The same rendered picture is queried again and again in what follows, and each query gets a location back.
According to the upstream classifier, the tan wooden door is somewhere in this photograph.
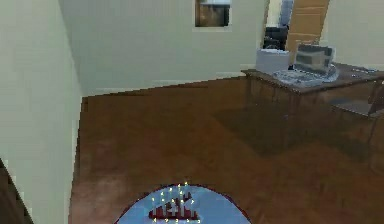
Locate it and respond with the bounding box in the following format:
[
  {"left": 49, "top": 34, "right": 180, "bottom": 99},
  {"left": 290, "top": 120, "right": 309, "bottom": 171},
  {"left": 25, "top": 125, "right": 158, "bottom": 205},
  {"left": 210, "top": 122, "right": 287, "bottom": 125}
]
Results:
[{"left": 285, "top": 0, "right": 331, "bottom": 65}]

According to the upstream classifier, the brown wooden chair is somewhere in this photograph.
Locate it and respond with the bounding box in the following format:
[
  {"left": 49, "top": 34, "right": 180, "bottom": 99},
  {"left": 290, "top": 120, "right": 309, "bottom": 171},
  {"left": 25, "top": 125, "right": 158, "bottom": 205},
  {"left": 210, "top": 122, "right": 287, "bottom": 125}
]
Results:
[{"left": 331, "top": 79, "right": 384, "bottom": 174}]

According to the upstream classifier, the framed brown picture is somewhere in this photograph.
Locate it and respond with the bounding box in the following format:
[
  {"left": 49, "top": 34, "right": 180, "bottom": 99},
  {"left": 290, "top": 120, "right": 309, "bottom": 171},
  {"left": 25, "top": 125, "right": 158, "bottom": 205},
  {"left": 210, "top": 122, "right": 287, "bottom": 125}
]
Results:
[{"left": 192, "top": 0, "right": 233, "bottom": 33}]

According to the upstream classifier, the grey box-shaped appliance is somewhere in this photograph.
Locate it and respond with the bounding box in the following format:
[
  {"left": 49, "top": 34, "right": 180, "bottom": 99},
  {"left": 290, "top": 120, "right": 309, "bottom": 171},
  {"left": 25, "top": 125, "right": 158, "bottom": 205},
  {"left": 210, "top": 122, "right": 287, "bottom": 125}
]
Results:
[{"left": 293, "top": 43, "right": 336, "bottom": 76}]

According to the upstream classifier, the black appliance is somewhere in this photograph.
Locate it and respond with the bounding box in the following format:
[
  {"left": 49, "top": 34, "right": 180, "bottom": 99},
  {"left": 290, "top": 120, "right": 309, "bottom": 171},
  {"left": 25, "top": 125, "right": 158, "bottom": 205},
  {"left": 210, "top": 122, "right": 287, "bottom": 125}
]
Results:
[{"left": 262, "top": 26, "right": 289, "bottom": 52}]

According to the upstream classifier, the brown wooden table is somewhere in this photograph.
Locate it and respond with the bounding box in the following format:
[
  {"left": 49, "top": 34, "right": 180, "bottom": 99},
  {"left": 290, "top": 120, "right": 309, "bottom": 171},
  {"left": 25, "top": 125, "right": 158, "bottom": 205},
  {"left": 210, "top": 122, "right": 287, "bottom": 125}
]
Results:
[{"left": 241, "top": 62, "right": 384, "bottom": 158}]

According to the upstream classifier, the white box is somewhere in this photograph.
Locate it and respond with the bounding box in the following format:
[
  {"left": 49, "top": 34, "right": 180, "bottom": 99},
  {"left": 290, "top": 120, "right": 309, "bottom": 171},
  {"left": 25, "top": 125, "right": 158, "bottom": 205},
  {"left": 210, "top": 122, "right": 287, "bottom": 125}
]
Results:
[{"left": 255, "top": 48, "right": 291, "bottom": 76}]

